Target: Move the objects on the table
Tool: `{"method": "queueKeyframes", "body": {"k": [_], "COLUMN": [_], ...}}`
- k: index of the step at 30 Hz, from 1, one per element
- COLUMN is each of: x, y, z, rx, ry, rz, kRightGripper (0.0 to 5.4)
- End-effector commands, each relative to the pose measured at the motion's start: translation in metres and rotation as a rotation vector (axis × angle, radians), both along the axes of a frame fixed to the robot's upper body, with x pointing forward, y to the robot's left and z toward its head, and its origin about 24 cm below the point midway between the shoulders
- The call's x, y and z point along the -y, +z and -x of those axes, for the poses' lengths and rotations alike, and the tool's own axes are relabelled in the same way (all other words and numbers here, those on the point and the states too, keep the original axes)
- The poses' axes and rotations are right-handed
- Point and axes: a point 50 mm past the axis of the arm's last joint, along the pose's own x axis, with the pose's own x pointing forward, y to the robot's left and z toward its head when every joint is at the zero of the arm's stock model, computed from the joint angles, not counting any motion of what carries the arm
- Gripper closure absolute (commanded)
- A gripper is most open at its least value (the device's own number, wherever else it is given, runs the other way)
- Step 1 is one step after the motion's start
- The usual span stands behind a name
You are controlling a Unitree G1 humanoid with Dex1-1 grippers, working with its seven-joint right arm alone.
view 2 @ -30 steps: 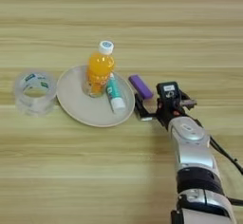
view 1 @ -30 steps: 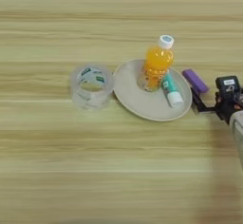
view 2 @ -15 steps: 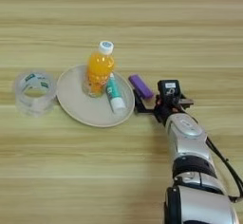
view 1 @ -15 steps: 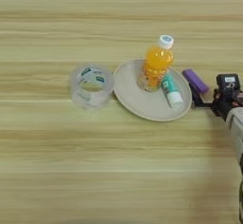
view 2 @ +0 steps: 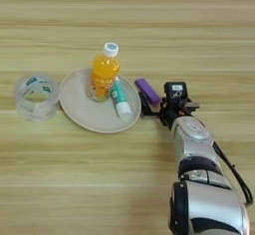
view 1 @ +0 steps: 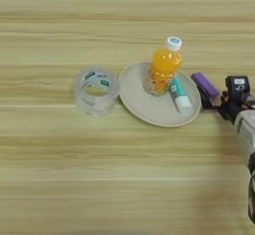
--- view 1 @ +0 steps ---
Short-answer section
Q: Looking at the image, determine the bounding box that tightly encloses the orange juice bottle white cap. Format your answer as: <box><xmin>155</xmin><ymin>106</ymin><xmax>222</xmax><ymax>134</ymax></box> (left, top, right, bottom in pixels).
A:
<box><xmin>142</xmin><ymin>36</ymin><xmax>183</xmax><ymax>98</ymax></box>

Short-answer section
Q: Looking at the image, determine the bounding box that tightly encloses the teal and white glue stick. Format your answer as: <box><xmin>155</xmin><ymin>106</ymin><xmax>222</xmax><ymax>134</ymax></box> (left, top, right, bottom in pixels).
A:
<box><xmin>167</xmin><ymin>76</ymin><xmax>194</xmax><ymax>115</ymax></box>

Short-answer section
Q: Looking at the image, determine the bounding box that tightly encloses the black box with white label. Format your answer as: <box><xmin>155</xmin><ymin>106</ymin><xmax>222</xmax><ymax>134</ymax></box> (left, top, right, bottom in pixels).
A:
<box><xmin>224</xmin><ymin>75</ymin><xmax>252</xmax><ymax>98</ymax></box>

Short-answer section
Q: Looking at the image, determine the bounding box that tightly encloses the small purple rectangular block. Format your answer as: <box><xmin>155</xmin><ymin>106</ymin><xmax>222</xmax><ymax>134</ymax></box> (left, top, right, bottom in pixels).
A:
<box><xmin>190</xmin><ymin>72</ymin><xmax>220</xmax><ymax>101</ymax></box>

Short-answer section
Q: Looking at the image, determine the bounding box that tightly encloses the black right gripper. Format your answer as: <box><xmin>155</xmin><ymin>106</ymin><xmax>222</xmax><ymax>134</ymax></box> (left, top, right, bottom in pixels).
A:
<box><xmin>198</xmin><ymin>91</ymin><xmax>255</xmax><ymax>124</ymax></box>

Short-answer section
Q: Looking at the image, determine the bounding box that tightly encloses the clear adhesive tape roll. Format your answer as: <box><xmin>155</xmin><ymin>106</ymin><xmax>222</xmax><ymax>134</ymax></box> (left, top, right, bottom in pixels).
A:
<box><xmin>73</xmin><ymin>67</ymin><xmax>122</xmax><ymax>118</ymax></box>

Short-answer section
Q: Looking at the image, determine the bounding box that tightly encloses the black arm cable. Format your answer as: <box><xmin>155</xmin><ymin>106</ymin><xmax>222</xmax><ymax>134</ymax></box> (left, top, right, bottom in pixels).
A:
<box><xmin>247</xmin><ymin>170</ymin><xmax>255</xmax><ymax>226</ymax></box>

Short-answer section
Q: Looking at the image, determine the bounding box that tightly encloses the round beige plate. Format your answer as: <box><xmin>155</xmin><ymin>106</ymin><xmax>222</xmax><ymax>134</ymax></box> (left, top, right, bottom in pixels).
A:
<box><xmin>118</xmin><ymin>61</ymin><xmax>203</xmax><ymax>128</ymax></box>

